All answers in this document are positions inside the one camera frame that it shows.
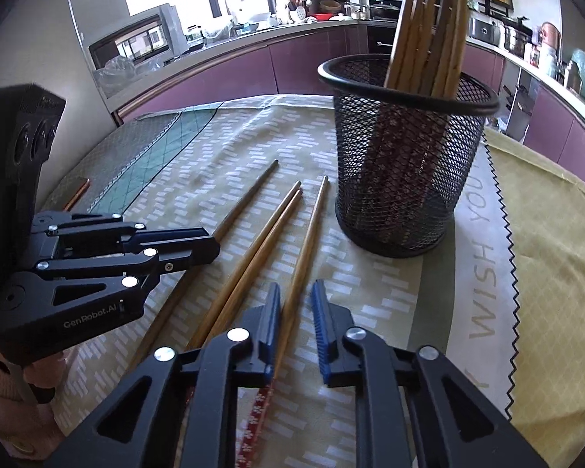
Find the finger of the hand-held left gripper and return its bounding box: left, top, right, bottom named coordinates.
left=29, top=211, right=210, bottom=254
left=5, top=236, right=221, bottom=305

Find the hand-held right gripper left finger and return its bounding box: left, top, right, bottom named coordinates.
left=44, top=282, right=282, bottom=468

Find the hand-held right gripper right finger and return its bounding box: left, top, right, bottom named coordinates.
left=311, top=280, right=549, bottom=468

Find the black mesh utensil holder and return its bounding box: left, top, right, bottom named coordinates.
left=318, top=53, right=500, bottom=258

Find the bunch of wooden chopsticks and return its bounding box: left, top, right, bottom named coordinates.
left=365, top=0, right=470, bottom=225

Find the person's left hand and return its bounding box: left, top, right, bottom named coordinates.
left=0, top=336, right=66, bottom=461

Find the patchwork print tablecloth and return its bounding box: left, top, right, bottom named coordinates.
left=39, top=95, right=585, bottom=468

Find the clear plastic bag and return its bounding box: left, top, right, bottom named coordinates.
left=94, top=56, right=149, bottom=98

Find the silver countertop oven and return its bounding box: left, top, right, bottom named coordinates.
left=89, top=4, right=183, bottom=71

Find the pink base cabinet run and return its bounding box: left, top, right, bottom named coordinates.
left=111, top=22, right=369, bottom=122
left=461, top=34, right=585, bottom=176

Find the black built-in oven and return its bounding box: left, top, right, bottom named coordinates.
left=367, top=26, right=395, bottom=55

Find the black lidded wok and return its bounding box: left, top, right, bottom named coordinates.
left=369, top=2, right=401, bottom=21

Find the silver rice cooker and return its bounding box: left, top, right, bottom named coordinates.
left=469, top=17, right=500, bottom=44

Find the stainless steamer pot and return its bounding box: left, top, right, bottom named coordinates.
left=504, top=28, right=530, bottom=57

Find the mint green covered appliance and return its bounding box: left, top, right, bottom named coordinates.
left=565, top=49, right=585, bottom=93

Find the pink kettle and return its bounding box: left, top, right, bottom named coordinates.
left=539, top=22, right=564, bottom=54

